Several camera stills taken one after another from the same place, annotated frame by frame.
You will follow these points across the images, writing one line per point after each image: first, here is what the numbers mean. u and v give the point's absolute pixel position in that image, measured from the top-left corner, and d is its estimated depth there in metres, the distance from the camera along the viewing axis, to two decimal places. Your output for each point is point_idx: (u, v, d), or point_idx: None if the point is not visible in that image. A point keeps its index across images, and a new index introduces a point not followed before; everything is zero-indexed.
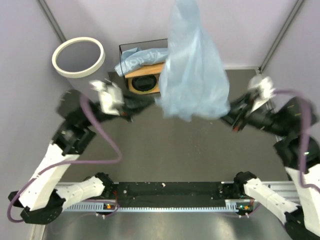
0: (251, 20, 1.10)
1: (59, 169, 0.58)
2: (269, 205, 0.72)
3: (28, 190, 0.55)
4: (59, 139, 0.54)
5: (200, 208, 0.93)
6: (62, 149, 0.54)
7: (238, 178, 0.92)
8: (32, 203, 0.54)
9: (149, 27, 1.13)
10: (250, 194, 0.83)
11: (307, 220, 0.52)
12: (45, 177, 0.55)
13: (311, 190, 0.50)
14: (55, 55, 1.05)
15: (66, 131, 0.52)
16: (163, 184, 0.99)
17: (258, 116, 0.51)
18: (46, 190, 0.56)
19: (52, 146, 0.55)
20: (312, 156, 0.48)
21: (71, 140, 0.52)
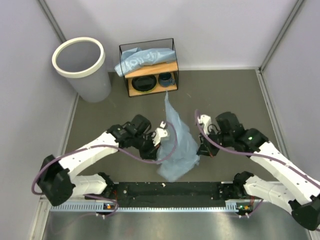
0: (251, 21, 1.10)
1: (100, 155, 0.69)
2: (273, 199, 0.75)
3: (73, 157, 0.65)
4: (113, 132, 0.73)
5: (200, 208, 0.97)
6: (115, 138, 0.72)
7: (238, 180, 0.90)
8: (72, 168, 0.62)
9: (149, 27, 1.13)
10: (252, 193, 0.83)
11: (298, 197, 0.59)
12: (93, 152, 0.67)
13: (276, 165, 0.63)
14: (55, 55, 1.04)
15: (121, 128, 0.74)
16: (163, 184, 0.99)
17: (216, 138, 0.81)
18: (82, 165, 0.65)
19: (107, 134, 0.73)
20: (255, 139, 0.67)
21: (125, 134, 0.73)
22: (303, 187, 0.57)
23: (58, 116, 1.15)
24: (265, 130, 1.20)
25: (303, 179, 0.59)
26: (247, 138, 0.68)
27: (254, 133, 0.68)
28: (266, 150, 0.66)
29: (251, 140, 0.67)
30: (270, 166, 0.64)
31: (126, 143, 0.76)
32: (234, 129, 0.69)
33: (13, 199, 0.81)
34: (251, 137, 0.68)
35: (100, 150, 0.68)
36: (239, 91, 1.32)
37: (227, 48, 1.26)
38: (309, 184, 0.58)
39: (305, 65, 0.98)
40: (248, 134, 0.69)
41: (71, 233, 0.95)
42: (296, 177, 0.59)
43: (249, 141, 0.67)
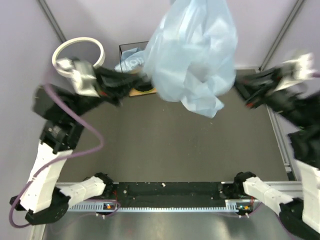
0: (251, 20, 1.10)
1: (54, 169, 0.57)
2: (267, 201, 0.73)
3: (29, 193, 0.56)
4: (47, 139, 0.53)
5: (200, 208, 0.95)
6: (52, 148, 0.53)
7: (238, 177, 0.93)
8: (35, 204, 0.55)
9: (149, 27, 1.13)
10: (249, 192, 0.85)
11: (305, 212, 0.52)
12: (42, 176, 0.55)
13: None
14: (55, 57, 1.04)
15: (52, 128, 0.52)
16: (163, 184, 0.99)
17: (280, 97, 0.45)
18: (46, 188, 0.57)
19: (42, 145, 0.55)
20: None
21: (60, 136, 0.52)
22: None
23: None
24: (265, 130, 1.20)
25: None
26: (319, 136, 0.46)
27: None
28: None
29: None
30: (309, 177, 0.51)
31: (76, 141, 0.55)
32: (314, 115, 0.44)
33: (13, 199, 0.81)
34: None
35: (47, 171, 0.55)
36: None
37: None
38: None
39: None
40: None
41: (71, 234, 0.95)
42: None
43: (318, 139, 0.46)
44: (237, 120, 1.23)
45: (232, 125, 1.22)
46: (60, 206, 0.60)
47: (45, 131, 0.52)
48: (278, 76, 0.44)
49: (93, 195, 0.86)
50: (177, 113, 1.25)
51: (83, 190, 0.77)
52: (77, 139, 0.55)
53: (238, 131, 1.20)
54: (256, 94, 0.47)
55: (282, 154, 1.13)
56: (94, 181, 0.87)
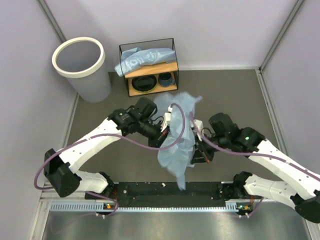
0: (251, 21, 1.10)
1: (102, 144, 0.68)
2: (275, 196, 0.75)
3: (73, 149, 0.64)
4: (115, 119, 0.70)
5: (200, 208, 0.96)
6: (117, 125, 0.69)
7: (237, 180, 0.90)
8: (73, 161, 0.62)
9: (149, 27, 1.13)
10: (253, 192, 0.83)
11: (302, 193, 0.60)
12: (94, 142, 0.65)
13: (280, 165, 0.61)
14: (55, 57, 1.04)
15: (123, 113, 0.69)
16: (163, 184, 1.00)
17: (206, 143, 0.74)
18: (86, 155, 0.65)
19: (108, 121, 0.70)
20: (253, 138, 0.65)
21: (128, 119, 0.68)
22: (305, 184, 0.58)
23: (58, 116, 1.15)
24: (265, 130, 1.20)
25: (304, 175, 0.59)
26: (243, 139, 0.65)
27: (250, 132, 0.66)
28: (265, 149, 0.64)
29: (247, 140, 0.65)
30: (269, 164, 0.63)
31: (130, 130, 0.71)
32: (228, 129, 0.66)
33: (13, 199, 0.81)
34: (248, 137, 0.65)
35: (102, 140, 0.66)
36: (239, 91, 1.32)
37: (227, 48, 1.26)
38: (311, 178, 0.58)
39: (305, 65, 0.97)
40: (244, 133, 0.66)
41: (71, 233, 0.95)
42: (299, 173, 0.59)
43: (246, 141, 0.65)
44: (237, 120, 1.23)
45: None
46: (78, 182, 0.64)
47: (117, 113, 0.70)
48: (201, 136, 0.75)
49: (94, 191, 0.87)
50: None
51: (85, 185, 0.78)
52: (131, 130, 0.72)
53: None
54: (211, 152, 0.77)
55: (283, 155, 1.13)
56: (100, 176, 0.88)
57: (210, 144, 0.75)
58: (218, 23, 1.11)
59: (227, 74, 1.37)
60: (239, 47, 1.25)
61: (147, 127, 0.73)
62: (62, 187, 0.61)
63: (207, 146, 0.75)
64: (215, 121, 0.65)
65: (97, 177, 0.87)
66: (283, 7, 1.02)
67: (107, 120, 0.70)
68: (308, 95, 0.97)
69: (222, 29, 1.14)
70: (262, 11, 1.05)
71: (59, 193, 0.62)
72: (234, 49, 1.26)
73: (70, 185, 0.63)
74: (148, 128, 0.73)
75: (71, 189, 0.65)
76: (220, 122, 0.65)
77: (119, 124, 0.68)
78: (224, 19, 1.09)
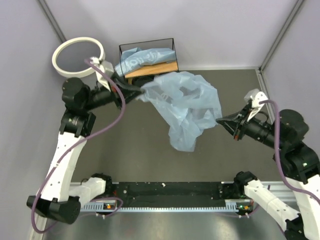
0: (251, 21, 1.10)
1: (73, 157, 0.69)
2: (270, 210, 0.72)
3: (50, 183, 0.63)
4: (68, 127, 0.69)
5: (201, 208, 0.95)
6: (74, 133, 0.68)
7: (237, 177, 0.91)
8: (58, 193, 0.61)
9: (149, 27, 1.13)
10: (250, 195, 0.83)
11: (306, 228, 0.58)
12: (64, 164, 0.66)
13: (310, 200, 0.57)
14: (55, 56, 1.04)
15: (72, 118, 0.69)
16: (163, 184, 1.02)
17: (255, 127, 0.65)
18: (66, 179, 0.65)
19: (62, 135, 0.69)
20: (310, 168, 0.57)
21: (79, 123, 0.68)
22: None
23: (58, 116, 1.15)
24: None
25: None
26: (299, 161, 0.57)
27: (309, 155, 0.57)
28: (312, 185, 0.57)
29: (302, 166, 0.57)
30: (305, 200, 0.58)
31: (89, 126, 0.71)
32: (291, 143, 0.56)
33: (13, 199, 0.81)
34: (306, 164, 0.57)
35: (70, 155, 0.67)
36: (239, 91, 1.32)
37: (227, 48, 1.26)
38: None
39: (305, 65, 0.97)
40: (302, 153, 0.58)
41: (71, 233, 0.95)
42: None
43: (301, 166, 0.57)
44: None
45: None
46: (75, 206, 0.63)
47: (66, 121, 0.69)
48: (247, 111, 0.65)
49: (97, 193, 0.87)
50: None
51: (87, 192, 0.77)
52: (91, 126, 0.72)
53: None
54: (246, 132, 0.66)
55: None
56: (95, 179, 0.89)
57: (255, 128, 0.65)
58: (218, 23, 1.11)
59: (226, 74, 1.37)
60: (239, 47, 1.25)
61: (96, 97, 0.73)
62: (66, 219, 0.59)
63: (250, 128, 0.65)
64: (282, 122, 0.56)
65: (92, 181, 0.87)
66: (283, 8, 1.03)
67: (60, 135, 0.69)
68: (308, 96, 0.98)
69: (223, 29, 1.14)
70: (262, 11, 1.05)
71: (67, 222, 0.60)
72: (235, 49, 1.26)
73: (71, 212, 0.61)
74: (101, 94, 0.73)
75: (75, 211, 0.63)
76: (293, 129, 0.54)
77: (76, 130, 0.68)
78: (224, 19, 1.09)
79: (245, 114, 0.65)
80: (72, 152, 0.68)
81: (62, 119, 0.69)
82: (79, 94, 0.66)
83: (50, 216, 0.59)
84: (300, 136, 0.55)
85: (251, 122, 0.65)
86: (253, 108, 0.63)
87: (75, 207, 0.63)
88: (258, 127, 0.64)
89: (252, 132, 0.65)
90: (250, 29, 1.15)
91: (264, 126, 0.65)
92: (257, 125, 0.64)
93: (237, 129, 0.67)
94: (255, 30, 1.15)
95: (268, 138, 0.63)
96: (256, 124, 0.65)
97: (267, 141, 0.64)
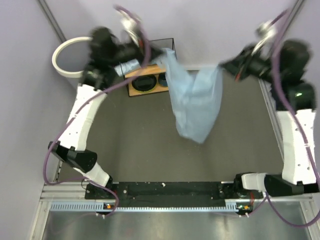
0: (251, 21, 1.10)
1: (93, 109, 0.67)
2: (259, 183, 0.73)
3: (69, 132, 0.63)
4: (88, 81, 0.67)
5: (199, 208, 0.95)
6: (93, 87, 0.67)
7: (239, 175, 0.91)
8: (76, 142, 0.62)
9: (149, 26, 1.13)
10: (247, 187, 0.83)
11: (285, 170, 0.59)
12: (82, 116, 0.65)
13: (295, 132, 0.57)
14: (55, 56, 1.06)
15: (92, 70, 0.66)
16: (163, 184, 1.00)
17: (257, 65, 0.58)
18: (85, 128, 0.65)
19: (82, 88, 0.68)
20: (304, 100, 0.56)
21: (99, 76, 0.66)
22: (299, 171, 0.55)
23: (58, 116, 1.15)
24: (265, 130, 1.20)
25: (307, 165, 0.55)
26: (294, 91, 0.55)
27: (306, 90, 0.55)
28: (302, 118, 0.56)
29: (297, 96, 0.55)
30: (289, 133, 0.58)
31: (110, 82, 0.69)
32: (291, 71, 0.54)
33: (13, 198, 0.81)
34: (300, 94, 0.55)
35: (89, 108, 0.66)
36: (239, 91, 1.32)
37: (227, 48, 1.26)
38: (309, 172, 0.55)
39: None
40: (300, 87, 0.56)
41: (72, 233, 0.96)
42: (303, 159, 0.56)
43: (294, 96, 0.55)
44: (237, 120, 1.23)
45: (232, 125, 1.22)
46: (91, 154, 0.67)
47: (86, 73, 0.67)
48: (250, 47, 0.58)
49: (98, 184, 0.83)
50: None
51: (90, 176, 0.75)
52: (111, 82, 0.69)
53: (238, 131, 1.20)
54: (248, 71, 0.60)
55: (282, 154, 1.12)
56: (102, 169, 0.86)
57: (257, 65, 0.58)
58: (218, 23, 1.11)
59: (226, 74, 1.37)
60: (239, 46, 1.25)
61: (120, 54, 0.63)
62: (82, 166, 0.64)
63: (250, 66, 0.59)
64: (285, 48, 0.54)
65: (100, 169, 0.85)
66: (283, 7, 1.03)
67: (80, 87, 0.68)
68: None
69: (223, 29, 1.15)
70: (262, 11, 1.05)
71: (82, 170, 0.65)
72: (235, 49, 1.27)
73: (89, 160, 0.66)
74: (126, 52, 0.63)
75: (93, 161, 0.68)
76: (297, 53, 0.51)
77: (95, 84, 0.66)
78: (224, 18, 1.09)
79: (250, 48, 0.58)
80: (91, 105, 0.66)
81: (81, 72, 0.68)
82: (107, 43, 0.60)
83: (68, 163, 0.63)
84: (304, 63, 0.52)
85: (254, 59, 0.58)
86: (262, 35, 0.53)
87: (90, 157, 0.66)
88: (259, 65, 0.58)
89: (253, 69, 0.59)
90: (250, 29, 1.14)
91: (266, 61, 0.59)
92: (259, 63, 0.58)
93: (240, 66, 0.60)
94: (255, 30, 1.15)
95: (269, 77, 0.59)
96: (259, 61, 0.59)
97: (268, 78, 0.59)
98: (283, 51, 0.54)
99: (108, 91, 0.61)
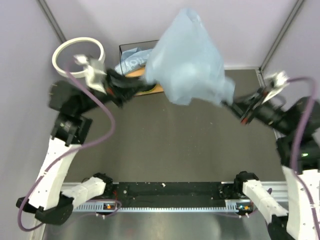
0: (251, 21, 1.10)
1: (66, 161, 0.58)
2: (262, 207, 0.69)
3: (38, 190, 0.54)
4: (59, 132, 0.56)
5: (200, 208, 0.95)
6: (64, 141, 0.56)
7: (239, 176, 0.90)
8: (46, 201, 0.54)
9: (149, 27, 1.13)
10: (246, 193, 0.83)
11: (290, 224, 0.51)
12: (53, 172, 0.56)
13: (300, 192, 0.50)
14: (55, 56, 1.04)
15: (64, 123, 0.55)
16: (163, 184, 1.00)
17: (267, 111, 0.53)
18: (55, 186, 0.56)
19: (53, 140, 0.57)
20: (309, 161, 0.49)
21: (71, 130, 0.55)
22: (303, 231, 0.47)
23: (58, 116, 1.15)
24: (265, 130, 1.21)
25: (312, 224, 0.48)
26: (301, 151, 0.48)
27: (314, 149, 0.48)
28: (307, 177, 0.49)
29: (302, 156, 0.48)
30: (294, 191, 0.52)
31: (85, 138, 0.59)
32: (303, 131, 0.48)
33: (13, 199, 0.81)
34: (307, 153, 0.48)
35: (60, 166, 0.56)
36: (239, 91, 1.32)
37: (227, 48, 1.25)
38: (313, 233, 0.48)
39: (305, 65, 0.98)
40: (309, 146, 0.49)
41: (71, 233, 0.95)
42: (309, 217, 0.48)
43: (300, 156, 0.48)
44: (237, 121, 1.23)
45: (232, 126, 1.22)
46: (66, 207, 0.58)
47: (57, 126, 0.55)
48: (263, 92, 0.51)
49: (94, 194, 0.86)
50: (177, 114, 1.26)
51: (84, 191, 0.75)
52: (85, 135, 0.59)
53: (238, 131, 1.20)
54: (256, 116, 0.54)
55: None
56: (95, 180, 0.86)
57: (268, 112, 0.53)
58: (218, 23, 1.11)
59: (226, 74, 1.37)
60: (239, 46, 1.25)
61: (97, 94, 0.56)
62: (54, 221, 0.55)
63: (260, 112, 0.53)
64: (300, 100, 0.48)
65: (92, 180, 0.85)
66: (283, 8, 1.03)
67: (51, 140, 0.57)
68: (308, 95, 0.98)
69: (222, 29, 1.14)
70: (262, 11, 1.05)
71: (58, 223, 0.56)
72: (235, 49, 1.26)
73: (62, 213, 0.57)
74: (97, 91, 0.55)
75: (66, 211, 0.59)
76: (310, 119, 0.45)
77: (67, 137, 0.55)
78: (224, 19, 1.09)
79: (261, 95, 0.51)
80: (62, 162, 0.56)
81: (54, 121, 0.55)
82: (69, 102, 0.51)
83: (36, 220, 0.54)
84: (312, 129, 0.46)
85: (265, 107, 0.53)
86: (273, 88, 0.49)
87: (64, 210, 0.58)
88: (271, 111, 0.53)
89: (263, 116, 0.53)
90: (250, 29, 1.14)
91: (277, 110, 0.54)
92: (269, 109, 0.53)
93: (248, 111, 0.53)
94: (255, 30, 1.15)
95: (279, 125, 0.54)
96: (270, 107, 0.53)
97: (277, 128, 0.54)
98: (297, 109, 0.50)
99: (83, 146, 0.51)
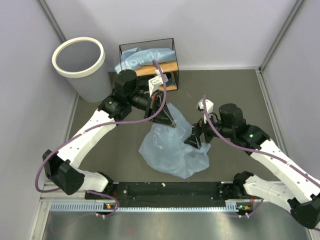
0: (251, 21, 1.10)
1: (101, 132, 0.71)
2: (274, 198, 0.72)
3: (70, 146, 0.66)
4: (105, 108, 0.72)
5: (200, 208, 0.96)
6: (108, 114, 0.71)
7: (237, 179, 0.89)
8: (73, 157, 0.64)
9: (149, 27, 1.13)
10: (252, 192, 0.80)
11: (296, 194, 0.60)
12: (89, 136, 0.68)
13: (273, 161, 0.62)
14: (56, 53, 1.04)
15: (112, 102, 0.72)
16: (163, 184, 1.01)
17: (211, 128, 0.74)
18: (85, 148, 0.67)
19: (99, 112, 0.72)
20: (257, 137, 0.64)
21: (117, 108, 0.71)
22: (304, 186, 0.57)
23: (58, 116, 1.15)
24: (266, 130, 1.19)
25: (304, 178, 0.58)
26: (248, 136, 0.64)
27: (256, 130, 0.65)
28: (267, 148, 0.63)
29: (252, 138, 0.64)
30: (270, 164, 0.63)
31: (122, 115, 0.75)
32: (237, 124, 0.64)
33: (14, 198, 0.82)
34: (252, 135, 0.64)
35: (97, 131, 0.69)
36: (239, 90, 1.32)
37: (227, 49, 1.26)
38: (310, 182, 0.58)
39: (305, 65, 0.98)
40: (250, 130, 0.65)
41: (72, 233, 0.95)
42: (298, 176, 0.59)
43: (250, 139, 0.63)
44: None
45: None
46: (80, 177, 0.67)
47: (106, 102, 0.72)
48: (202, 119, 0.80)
49: (96, 189, 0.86)
50: None
51: (88, 182, 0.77)
52: (123, 115, 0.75)
53: None
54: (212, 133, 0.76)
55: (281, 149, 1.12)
56: (99, 174, 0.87)
57: None
58: (217, 24, 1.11)
59: (226, 74, 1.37)
60: (238, 47, 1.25)
61: (136, 98, 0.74)
62: (67, 186, 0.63)
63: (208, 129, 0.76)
64: (222, 112, 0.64)
65: (98, 174, 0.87)
66: (283, 8, 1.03)
67: (97, 112, 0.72)
68: (307, 96, 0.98)
69: (222, 29, 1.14)
70: (262, 11, 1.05)
71: (66, 192, 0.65)
72: (234, 50, 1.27)
73: (74, 182, 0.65)
74: (141, 99, 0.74)
75: (77, 185, 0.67)
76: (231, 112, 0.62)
77: (111, 112, 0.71)
78: (223, 19, 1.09)
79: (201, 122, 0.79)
80: (101, 128, 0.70)
81: (103, 101, 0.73)
82: (129, 84, 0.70)
83: (55, 179, 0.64)
84: (239, 116, 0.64)
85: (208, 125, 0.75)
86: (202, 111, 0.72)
87: (79, 180, 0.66)
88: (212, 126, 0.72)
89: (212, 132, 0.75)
90: (250, 29, 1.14)
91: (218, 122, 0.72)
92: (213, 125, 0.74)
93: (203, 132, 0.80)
94: (255, 30, 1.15)
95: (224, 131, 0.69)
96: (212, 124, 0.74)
97: (225, 135, 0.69)
98: (223, 116, 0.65)
99: (120, 122, 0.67)
